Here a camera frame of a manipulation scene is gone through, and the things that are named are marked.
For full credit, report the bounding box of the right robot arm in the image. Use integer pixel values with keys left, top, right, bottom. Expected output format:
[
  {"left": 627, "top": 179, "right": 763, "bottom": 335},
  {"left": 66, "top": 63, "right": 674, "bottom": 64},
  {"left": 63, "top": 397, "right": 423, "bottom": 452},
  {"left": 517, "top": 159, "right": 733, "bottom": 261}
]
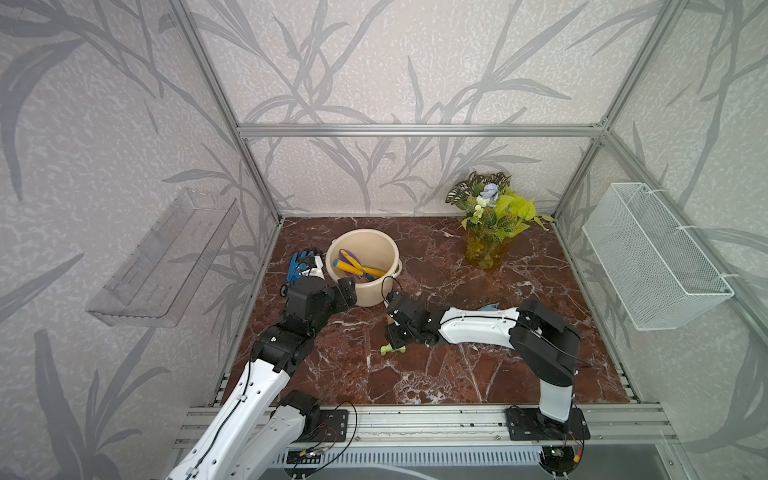
[{"left": 385, "top": 293, "right": 581, "bottom": 425}]

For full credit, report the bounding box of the artificial plant in vase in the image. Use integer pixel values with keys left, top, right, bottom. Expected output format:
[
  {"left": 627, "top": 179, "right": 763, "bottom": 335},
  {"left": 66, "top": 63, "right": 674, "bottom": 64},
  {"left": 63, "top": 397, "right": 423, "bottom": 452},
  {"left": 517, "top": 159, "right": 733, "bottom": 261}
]
[{"left": 445, "top": 171, "right": 553, "bottom": 270}]

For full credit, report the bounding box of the purple toy trowel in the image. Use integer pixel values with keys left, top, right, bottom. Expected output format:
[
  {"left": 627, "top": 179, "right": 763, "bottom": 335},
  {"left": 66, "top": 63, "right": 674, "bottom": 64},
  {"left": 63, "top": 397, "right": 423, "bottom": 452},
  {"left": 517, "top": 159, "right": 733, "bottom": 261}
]
[{"left": 336, "top": 249, "right": 362, "bottom": 268}]

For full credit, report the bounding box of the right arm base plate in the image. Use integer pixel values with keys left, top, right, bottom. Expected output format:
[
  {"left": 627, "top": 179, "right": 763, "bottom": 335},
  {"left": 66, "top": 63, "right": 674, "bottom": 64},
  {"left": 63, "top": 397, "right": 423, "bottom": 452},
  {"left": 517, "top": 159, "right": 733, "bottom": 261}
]
[{"left": 504, "top": 404, "right": 591, "bottom": 442}]

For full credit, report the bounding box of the clear plastic wall shelf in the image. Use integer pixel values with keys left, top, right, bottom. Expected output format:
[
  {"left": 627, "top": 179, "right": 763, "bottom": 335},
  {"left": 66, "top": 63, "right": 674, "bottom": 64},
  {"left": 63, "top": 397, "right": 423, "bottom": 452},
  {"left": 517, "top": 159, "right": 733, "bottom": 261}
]
[{"left": 85, "top": 188, "right": 240, "bottom": 328}]

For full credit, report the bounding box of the white wire mesh basket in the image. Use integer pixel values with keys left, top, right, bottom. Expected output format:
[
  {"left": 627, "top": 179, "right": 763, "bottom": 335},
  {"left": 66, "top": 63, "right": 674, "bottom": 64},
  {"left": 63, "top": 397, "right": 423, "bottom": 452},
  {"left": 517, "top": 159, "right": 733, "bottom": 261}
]
[{"left": 583, "top": 182, "right": 734, "bottom": 331}]

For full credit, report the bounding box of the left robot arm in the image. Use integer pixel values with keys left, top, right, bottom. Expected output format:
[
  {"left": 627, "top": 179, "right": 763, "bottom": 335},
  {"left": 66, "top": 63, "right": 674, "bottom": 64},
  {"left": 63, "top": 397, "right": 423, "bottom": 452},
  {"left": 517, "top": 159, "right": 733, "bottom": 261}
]
[{"left": 168, "top": 275, "right": 357, "bottom": 479}]

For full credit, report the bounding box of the blue gardening glove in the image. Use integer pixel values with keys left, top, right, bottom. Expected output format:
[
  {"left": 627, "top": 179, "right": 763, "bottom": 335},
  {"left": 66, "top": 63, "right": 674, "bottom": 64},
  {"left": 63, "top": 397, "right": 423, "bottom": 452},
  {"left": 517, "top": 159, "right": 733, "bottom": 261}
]
[{"left": 280, "top": 251, "right": 319, "bottom": 297}]

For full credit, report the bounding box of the aluminium mounting rail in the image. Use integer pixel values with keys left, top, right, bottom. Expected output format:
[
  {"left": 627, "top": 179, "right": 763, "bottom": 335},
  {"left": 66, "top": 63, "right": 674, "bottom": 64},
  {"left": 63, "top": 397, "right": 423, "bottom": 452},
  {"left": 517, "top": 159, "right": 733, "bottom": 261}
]
[{"left": 172, "top": 403, "right": 679, "bottom": 450}]

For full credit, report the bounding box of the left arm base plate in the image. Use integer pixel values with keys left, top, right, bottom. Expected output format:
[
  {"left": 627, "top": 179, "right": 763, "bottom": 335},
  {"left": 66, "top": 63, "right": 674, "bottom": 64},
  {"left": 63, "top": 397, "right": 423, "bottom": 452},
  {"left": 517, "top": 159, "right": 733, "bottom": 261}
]
[{"left": 295, "top": 408, "right": 351, "bottom": 444}]

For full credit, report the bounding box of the green wooden-handled toy rake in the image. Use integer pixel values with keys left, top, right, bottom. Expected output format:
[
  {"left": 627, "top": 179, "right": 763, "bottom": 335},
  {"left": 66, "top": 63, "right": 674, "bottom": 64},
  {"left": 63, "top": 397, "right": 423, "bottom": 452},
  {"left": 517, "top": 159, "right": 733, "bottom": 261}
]
[{"left": 380, "top": 323, "right": 407, "bottom": 356}]

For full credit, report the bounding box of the yellow toy shovel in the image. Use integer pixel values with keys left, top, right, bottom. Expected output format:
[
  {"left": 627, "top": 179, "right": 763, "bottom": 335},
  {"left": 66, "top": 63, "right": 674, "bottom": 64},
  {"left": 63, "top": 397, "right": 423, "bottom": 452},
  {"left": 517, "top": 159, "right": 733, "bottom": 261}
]
[{"left": 333, "top": 260, "right": 386, "bottom": 279}]

